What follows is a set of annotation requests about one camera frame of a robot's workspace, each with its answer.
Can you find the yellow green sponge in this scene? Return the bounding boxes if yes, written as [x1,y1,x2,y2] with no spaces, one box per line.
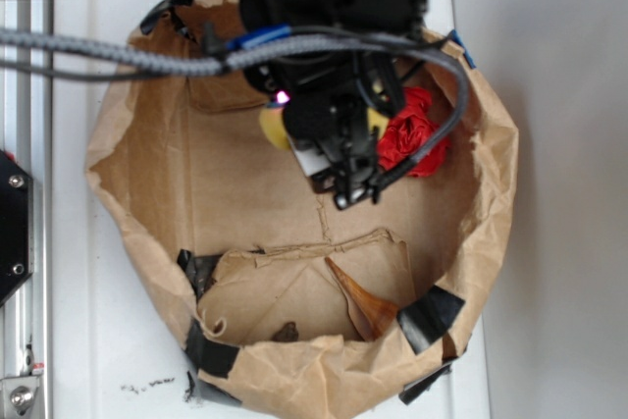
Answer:
[259,102,390,150]

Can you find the small dark brown scrap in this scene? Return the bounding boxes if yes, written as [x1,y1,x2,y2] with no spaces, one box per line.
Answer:
[272,321,299,342]

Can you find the black tape patch bottom left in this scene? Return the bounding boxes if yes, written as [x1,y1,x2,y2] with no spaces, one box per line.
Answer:
[184,321,240,379]

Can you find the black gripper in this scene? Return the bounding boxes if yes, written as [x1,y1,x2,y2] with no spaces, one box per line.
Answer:
[240,0,427,209]

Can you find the black tape patch right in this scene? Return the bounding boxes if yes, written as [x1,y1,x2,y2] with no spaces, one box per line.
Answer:
[396,286,466,355]

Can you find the black tape patch inner left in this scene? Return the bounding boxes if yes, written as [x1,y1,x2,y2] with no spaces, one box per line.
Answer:
[177,249,222,300]

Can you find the aluminium frame rail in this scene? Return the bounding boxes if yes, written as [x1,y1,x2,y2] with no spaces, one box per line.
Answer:
[0,0,54,419]

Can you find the brown paper bag bin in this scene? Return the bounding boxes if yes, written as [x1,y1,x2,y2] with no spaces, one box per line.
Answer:
[84,0,520,419]

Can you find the brown wooden spoon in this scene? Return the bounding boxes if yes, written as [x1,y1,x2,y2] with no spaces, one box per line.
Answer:
[325,257,399,341]

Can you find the black tape patch top left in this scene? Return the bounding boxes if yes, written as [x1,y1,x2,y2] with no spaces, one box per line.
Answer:
[139,0,193,39]

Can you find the black tape patch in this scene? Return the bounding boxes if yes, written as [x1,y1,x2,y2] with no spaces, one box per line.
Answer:
[177,249,222,300]
[396,286,466,355]
[139,0,193,39]
[184,321,240,379]

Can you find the blue tape strip right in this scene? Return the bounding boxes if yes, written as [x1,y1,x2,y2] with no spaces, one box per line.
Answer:
[447,28,477,70]

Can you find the crumpled red paper ball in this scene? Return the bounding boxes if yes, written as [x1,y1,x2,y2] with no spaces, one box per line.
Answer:
[377,87,451,178]

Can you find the grey braided cable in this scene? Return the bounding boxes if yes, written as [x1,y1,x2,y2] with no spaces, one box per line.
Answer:
[0,26,470,189]

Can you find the black mounting plate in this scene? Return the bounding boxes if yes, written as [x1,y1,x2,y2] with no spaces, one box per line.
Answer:
[0,150,33,306]

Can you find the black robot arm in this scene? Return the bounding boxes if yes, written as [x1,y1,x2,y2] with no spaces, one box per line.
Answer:
[1,0,441,208]

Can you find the white plastic tray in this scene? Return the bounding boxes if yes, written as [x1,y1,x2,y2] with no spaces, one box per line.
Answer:
[46,0,491,418]

